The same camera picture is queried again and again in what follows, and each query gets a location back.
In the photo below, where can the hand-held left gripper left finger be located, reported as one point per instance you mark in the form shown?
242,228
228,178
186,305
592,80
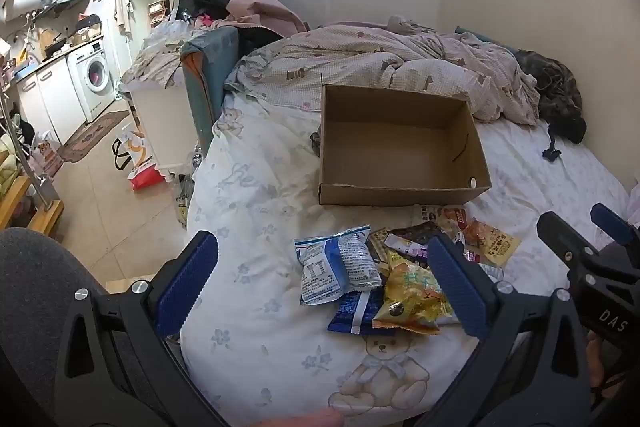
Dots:
185,287

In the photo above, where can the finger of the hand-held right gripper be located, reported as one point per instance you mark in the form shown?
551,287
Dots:
565,242
612,224

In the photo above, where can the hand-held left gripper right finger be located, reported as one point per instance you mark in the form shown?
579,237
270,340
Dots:
457,287

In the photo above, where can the yellow chips packet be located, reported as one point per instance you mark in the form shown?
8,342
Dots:
410,292

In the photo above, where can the orange snack packet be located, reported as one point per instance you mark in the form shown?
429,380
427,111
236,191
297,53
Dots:
492,242

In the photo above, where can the dark brown snack packet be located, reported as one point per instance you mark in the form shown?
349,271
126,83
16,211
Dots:
415,234

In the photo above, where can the red yellow snack packet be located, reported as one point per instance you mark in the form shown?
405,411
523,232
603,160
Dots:
450,214

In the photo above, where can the small yellow snack packet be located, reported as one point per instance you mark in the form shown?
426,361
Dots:
380,242

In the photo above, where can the dark blue snack packet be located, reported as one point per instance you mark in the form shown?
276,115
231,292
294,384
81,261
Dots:
350,312

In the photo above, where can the blue white snack packet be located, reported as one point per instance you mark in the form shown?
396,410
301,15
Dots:
330,267

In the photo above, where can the cardboard box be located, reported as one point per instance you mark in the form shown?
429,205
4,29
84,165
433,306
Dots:
395,142

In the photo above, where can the person's right hand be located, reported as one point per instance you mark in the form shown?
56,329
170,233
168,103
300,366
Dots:
596,367

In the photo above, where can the person's left hand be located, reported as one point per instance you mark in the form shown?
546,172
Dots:
300,419

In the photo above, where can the pink blanket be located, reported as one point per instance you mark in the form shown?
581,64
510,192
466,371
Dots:
635,202

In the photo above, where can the plastic bag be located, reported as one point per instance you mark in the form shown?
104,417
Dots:
182,202

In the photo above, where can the black cloth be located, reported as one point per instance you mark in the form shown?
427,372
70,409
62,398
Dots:
567,129

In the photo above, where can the white orange shopping bag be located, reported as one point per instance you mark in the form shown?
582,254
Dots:
140,157

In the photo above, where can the person's left leg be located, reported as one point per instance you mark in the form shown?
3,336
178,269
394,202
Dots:
35,297

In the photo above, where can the camouflage cloth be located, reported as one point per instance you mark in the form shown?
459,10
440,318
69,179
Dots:
550,77

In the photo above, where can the white bedside cabinet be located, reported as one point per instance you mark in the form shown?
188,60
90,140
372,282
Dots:
165,122

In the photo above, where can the wooden railing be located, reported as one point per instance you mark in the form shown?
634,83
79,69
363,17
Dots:
30,207

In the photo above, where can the floor rug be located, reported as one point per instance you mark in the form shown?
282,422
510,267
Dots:
92,134

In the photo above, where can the patterned small box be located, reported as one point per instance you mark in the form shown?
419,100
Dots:
47,159

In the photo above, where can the teal pillow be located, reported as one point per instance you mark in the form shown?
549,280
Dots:
480,37

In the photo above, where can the crumpled cloth pile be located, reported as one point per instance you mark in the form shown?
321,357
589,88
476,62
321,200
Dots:
155,62

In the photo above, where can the washing machine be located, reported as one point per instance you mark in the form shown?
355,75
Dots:
95,77

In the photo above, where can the white kitchen cabinet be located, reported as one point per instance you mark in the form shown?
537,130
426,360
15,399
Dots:
50,102

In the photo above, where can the checkered bear duvet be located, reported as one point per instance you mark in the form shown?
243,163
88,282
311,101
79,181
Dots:
360,57

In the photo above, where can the pink cloth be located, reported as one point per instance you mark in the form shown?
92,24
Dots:
265,12

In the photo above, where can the hanging towel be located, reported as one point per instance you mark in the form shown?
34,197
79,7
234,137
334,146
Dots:
122,7

